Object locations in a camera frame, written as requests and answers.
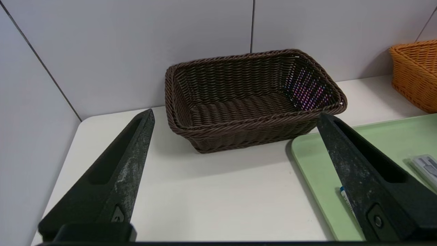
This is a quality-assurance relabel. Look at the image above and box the clear grey cutlery case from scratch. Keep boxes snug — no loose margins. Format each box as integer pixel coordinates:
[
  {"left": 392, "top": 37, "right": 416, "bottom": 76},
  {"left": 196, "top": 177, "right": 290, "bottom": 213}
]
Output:
[{"left": 410, "top": 154, "right": 437, "bottom": 192}]

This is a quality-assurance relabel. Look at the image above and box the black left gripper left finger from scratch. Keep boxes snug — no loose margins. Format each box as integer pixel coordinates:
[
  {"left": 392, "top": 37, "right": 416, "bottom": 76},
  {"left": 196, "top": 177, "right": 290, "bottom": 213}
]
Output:
[{"left": 38, "top": 109, "right": 155, "bottom": 242}]

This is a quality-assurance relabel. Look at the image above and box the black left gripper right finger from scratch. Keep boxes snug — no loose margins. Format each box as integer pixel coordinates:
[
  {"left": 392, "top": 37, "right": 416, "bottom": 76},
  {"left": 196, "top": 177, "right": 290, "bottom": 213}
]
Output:
[{"left": 316, "top": 113, "right": 437, "bottom": 242}]

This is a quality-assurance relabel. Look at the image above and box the dark brown wicker basket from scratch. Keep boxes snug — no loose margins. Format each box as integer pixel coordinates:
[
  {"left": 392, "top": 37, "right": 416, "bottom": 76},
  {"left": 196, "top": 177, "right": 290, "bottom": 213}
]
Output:
[{"left": 165, "top": 49, "right": 348, "bottom": 153}]

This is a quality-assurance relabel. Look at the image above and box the light green plastic tray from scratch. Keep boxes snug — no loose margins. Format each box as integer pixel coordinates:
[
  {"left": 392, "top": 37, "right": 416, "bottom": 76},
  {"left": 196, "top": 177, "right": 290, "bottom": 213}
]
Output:
[{"left": 291, "top": 113, "right": 437, "bottom": 241}]

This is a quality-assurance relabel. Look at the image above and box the blue and white marker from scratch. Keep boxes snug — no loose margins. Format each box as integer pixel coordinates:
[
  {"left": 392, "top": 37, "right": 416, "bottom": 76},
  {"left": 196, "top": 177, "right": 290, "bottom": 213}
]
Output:
[{"left": 339, "top": 186, "right": 357, "bottom": 219}]

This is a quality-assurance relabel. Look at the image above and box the orange wicker basket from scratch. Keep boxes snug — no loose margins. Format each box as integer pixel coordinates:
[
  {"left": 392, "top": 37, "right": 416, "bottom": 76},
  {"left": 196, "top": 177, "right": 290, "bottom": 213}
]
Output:
[{"left": 389, "top": 40, "right": 437, "bottom": 113}]

